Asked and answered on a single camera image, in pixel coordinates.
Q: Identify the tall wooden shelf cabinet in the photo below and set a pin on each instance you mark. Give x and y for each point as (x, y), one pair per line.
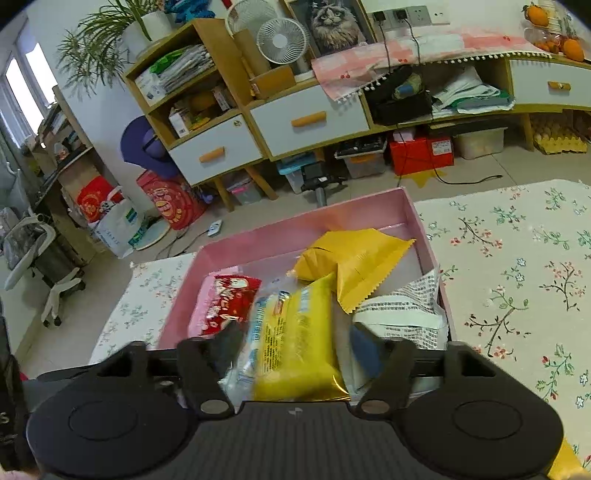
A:
(221, 60)

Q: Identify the black bag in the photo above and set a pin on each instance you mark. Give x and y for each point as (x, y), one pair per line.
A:
(401, 110)

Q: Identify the green yellow pouch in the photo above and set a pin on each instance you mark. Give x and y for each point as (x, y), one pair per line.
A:
(411, 85)

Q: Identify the green plastic bag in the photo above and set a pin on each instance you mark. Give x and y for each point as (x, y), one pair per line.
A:
(164, 62)

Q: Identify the white paper box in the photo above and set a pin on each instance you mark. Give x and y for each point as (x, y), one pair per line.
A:
(565, 21)

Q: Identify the low wooden cabinet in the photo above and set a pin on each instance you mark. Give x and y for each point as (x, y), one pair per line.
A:
(247, 106)

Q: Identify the white office chair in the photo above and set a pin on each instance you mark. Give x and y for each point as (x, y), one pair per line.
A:
(60, 286)

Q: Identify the blue fabric item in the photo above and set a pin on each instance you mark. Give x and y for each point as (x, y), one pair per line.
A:
(189, 9)

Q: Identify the purple hat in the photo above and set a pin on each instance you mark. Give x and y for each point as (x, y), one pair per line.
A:
(138, 143)

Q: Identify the potted green plant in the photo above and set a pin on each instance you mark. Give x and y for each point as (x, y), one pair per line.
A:
(147, 27)

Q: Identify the black camera stand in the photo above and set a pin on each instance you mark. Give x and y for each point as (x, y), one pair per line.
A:
(314, 175)

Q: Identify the yellow clear snack packet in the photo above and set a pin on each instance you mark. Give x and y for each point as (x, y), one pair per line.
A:
(295, 341)

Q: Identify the yellow paper scrap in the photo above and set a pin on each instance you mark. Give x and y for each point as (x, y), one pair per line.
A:
(425, 179)

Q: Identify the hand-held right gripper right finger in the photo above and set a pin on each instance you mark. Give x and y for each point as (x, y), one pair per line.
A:
(364, 355)

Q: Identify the red white snack packet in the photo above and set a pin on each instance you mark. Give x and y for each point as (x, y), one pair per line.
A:
(231, 300)

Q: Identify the tall brown cardboard box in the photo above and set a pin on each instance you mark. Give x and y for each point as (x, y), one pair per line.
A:
(249, 55)

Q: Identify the wooden bookshelf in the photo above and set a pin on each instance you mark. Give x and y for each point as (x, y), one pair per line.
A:
(69, 159)

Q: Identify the framed cat picture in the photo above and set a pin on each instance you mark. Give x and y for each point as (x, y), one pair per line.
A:
(332, 23)

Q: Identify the pink patterned table runner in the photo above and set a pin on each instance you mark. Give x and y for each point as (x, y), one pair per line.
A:
(351, 64)

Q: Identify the yellow jar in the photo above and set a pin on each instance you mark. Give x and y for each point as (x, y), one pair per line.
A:
(203, 104)

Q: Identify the large white fan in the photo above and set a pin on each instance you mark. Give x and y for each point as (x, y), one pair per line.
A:
(244, 14)

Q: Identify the white carton box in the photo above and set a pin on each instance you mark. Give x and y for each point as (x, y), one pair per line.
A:
(150, 90)

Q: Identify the pink lid storage box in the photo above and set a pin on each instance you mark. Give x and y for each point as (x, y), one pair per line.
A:
(244, 191)

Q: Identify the stack of white green bags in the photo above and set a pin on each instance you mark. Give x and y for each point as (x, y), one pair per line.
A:
(466, 92)

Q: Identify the white round floor base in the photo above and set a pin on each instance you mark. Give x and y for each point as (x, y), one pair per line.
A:
(154, 237)

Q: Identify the red cardboard box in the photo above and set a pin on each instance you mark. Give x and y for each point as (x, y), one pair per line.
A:
(415, 157)

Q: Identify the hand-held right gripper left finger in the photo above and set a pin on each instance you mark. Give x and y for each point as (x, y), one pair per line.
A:
(226, 346)

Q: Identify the pink cardboard box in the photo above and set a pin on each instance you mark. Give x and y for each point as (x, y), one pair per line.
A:
(369, 212)

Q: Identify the stack of newspapers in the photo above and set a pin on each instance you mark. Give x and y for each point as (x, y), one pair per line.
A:
(194, 69)

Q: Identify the white plastic shopping bag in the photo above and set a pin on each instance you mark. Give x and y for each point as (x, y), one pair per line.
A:
(115, 230)

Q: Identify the small white carton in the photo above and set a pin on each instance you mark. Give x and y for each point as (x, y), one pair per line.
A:
(180, 122)

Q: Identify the red gift bag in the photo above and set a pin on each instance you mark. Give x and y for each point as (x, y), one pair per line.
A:
(94, 201)

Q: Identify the black keyboard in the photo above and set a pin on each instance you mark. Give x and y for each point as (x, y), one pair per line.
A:
(360, 146)

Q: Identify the green yellow toy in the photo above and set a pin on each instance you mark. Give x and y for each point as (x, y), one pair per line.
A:
(201, 124)

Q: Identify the floral tablecloth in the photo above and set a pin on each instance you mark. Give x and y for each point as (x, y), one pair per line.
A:
(508, 277)

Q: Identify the orange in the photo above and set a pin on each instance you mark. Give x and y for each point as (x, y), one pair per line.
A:
(538, 15)
(573, 50)

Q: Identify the white wall socket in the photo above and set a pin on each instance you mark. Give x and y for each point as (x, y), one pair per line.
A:
(419, 14)
(407, 21)
(439, 13)
(388, 24)

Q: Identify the blue lid storage box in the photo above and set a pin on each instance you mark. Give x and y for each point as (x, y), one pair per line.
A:
(293, 175)

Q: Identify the small white desk fan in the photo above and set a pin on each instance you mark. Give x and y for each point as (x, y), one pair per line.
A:
(281, 39)

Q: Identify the pink wafer packet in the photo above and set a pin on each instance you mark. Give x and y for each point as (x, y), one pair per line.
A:
(197, 314)

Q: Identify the yellow egg tray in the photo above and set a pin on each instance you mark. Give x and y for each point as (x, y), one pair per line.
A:
(558, 141)

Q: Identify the white nut-print snack packet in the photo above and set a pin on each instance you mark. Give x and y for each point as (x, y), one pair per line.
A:
(406, 300)

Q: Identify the long wooden tv cabinet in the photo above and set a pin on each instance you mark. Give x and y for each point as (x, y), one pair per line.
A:
(526, 134)

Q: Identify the white clear storage box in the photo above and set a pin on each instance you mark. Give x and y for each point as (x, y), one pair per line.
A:
(480, 145)

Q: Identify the small brown boxes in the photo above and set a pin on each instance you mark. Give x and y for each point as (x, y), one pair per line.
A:
(224, 97)

